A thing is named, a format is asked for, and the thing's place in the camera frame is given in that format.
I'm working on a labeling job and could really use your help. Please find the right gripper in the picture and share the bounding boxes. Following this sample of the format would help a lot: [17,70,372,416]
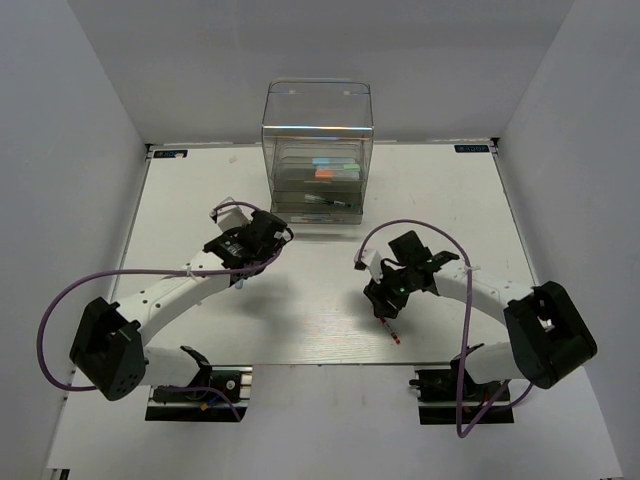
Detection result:
[365,260,417,319]

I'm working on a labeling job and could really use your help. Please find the red gel pen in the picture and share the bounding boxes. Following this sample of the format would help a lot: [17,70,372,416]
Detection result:
[379,317,401,345]

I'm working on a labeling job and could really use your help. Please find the purple gel pen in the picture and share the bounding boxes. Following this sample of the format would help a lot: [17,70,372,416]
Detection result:
[291,215,334,223]

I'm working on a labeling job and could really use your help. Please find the green gel pen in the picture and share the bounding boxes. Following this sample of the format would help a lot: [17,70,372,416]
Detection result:
[304,194,355,208]

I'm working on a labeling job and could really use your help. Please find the orange cap highlighter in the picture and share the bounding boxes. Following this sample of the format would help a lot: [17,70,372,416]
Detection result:
[314,170,360,181]

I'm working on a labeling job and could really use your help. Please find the blue cap highlighter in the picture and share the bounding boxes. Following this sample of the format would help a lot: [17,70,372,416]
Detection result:
[312,157,351,166]

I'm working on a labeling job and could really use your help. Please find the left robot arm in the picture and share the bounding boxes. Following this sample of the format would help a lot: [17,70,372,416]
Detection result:
[70,210,293,401]

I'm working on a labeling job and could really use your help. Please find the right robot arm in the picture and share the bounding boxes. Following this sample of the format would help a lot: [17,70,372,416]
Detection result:
[354,231,597,399]

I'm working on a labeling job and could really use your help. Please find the left table label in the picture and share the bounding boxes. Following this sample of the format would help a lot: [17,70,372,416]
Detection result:
[153,149,188,159]

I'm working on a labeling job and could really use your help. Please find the table label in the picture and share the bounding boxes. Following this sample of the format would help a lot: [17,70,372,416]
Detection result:
[454,144,490,153]
[153,149,188,159]

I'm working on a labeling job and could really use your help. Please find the clear plastic drawer organizer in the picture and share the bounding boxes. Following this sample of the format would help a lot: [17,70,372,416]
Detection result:
[261,78,374,225]

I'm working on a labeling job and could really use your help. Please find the right table label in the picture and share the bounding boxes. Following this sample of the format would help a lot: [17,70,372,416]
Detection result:
[454,144,490,153]

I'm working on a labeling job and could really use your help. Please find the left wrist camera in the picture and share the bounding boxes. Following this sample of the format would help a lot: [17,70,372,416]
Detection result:
[209,197,255,232]

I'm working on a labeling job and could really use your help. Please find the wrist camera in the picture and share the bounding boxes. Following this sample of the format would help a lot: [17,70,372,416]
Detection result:
[354,249,383,284]
[209,197,255,232]

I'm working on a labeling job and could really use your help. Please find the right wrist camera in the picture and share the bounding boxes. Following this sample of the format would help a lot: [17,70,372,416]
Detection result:
[354,249,383,284]

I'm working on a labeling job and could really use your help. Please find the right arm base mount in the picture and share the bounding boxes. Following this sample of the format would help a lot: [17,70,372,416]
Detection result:
[409,368,514,425]

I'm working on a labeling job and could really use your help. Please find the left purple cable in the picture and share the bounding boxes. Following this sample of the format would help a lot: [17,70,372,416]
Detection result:
[38,199,296,420]

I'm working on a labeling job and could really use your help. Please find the purple cable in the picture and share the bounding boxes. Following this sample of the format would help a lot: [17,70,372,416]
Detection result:
[353,218,536,439]
[38,199,296,420]

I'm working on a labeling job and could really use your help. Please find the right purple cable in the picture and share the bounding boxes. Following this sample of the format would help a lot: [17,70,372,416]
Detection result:
[353,218,536,439]

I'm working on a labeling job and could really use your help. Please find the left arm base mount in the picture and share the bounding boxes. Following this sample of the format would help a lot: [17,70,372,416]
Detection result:
[145,366,253,423]

